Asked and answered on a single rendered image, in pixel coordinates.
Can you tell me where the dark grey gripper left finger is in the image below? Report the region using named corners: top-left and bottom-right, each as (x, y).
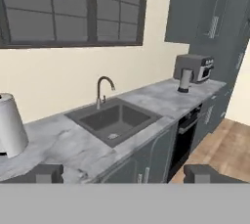
top-left (2, 164), bottom-right (64, 184)

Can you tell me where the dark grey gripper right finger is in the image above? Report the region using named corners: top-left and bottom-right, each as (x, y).
top-left (183, 164), bottom-right (247, 184)

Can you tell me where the grey toaster oven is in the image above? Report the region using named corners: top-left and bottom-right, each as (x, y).
top-left (173, 54), bottom-right (215, 84)

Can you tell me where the black dishwasher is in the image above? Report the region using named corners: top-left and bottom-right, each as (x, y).
top-left (166, 103), bottom-right (203, 184)

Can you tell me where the grey base cupboard door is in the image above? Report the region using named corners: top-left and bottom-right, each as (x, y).
top-left (142, 126), bottom-right (177, 184)
top-left (97, 157), bottom-right (145, 184)

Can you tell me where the grey base cupboard run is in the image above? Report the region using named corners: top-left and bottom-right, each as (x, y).
top-left (189, 84), bottom-right (233, 154)

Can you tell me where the grey sink basin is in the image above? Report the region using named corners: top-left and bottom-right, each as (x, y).
top-left (63, 97), bottom-right (163, 149)

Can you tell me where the dark metal tap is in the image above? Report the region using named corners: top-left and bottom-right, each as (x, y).
top-left (95, 75), bottom-right (116, 111)

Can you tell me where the white and black blender jug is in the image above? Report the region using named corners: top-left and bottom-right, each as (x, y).
top-left (177, 67), bottom-right (194, 94)

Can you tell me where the grey tall cupboard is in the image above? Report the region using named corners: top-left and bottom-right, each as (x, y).
top-left (187, 0), bottom-right (250, 85)

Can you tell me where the dark framed window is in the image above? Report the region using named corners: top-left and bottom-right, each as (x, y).
top-left (0, 0), bottom-right (150, 50)

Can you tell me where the grey wall cupboard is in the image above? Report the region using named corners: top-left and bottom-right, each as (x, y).
top-left (164, 0), bottom-right (209, 45)

